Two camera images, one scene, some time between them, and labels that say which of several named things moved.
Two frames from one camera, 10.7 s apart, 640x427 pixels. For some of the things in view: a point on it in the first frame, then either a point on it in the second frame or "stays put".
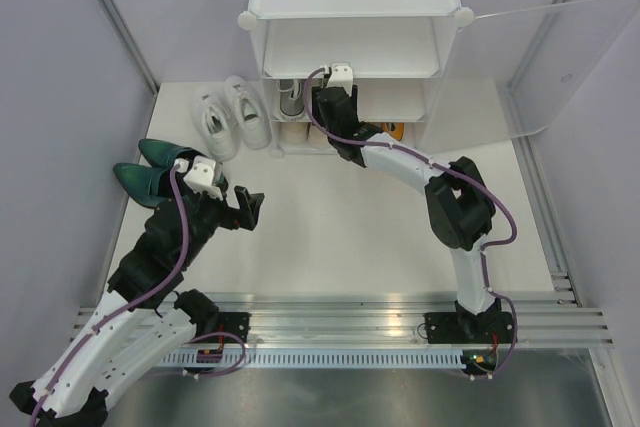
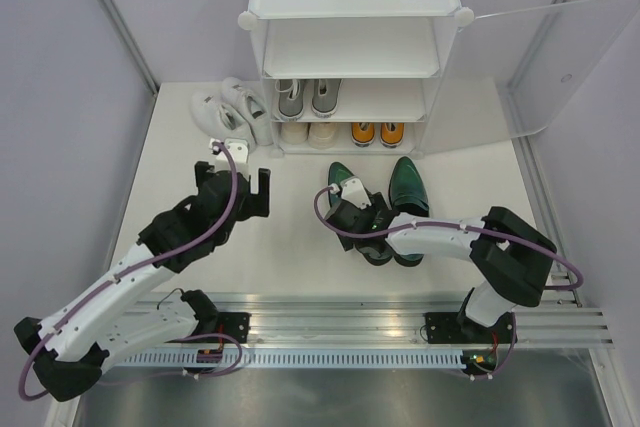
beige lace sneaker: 294,132 stays put
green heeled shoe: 164,155 to 408,196
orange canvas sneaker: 396,130 stays put
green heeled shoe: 148,184 to 377,254
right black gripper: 354,99 to 379,202
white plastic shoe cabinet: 393,13 stays put
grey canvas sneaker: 292,104 stays put
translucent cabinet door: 510,72 stays put
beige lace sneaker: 317,139 stays put
